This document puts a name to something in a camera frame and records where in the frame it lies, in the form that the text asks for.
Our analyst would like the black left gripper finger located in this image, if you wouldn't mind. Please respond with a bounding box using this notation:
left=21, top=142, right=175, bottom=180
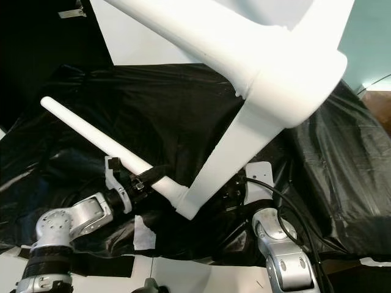
left=136, top=164, right=172, bottom=189

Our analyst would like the black plastic cover sheet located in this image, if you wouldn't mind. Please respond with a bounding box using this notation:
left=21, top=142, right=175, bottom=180
left=0, top=61, right=391, bottom=266

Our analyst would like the brown wooden furniture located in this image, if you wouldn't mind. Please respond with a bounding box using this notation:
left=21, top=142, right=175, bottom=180
left=364, top=92, right=391, bottom=132

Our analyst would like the teal glass panel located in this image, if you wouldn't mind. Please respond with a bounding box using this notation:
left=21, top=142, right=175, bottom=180
left=339, top=0, right=391, bottom=92

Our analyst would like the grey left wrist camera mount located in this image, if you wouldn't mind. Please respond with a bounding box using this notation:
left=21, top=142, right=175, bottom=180
left=105, top=157, right=136, bottom=214

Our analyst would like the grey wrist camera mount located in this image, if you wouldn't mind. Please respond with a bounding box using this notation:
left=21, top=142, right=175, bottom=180
left=105, top=157, right=136, bottom=214
left=244, top=162, right=274, bottom=208

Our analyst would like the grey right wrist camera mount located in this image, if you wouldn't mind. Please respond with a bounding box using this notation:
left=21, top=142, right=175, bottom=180
left=244, top=162, right=274, bottom=208

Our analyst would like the thin black curved cable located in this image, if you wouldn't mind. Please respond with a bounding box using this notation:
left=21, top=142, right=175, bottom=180
left=357, top=79, right=391, bottom=95

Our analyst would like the silver door handle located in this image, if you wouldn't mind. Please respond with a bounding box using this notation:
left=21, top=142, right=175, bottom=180
left=58, top=0, right=89, bottom=18

